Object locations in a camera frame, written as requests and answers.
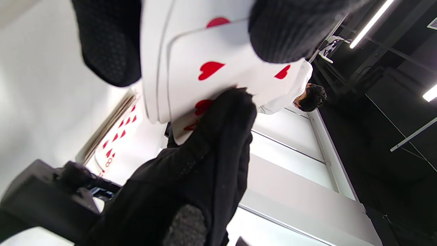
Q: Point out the person's right hand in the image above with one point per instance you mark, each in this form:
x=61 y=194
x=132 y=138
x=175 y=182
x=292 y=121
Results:
x=198 y=177

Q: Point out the person's left hand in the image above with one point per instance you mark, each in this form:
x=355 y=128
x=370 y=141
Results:
x=109 y=41

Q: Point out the pile of hearts cards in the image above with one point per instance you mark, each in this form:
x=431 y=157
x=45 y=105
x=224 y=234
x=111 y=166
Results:
x=116 y=136

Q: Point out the red hearts playing card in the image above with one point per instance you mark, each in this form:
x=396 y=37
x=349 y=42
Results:
x=239 y=58
x=205 y=10

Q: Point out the white device on pole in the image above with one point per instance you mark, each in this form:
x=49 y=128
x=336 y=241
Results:
x=329 y=48

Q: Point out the silver metal pole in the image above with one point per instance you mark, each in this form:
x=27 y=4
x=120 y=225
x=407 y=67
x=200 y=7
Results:
x=327 y=39

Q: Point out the long ceiling light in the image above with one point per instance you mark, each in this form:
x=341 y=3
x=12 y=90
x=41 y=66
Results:
x=372 y=24
x=431 y=93

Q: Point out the white ceiling vent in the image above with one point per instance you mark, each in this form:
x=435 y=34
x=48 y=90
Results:
x=433 y=24

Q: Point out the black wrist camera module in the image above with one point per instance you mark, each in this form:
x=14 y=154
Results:
x=51 y=201

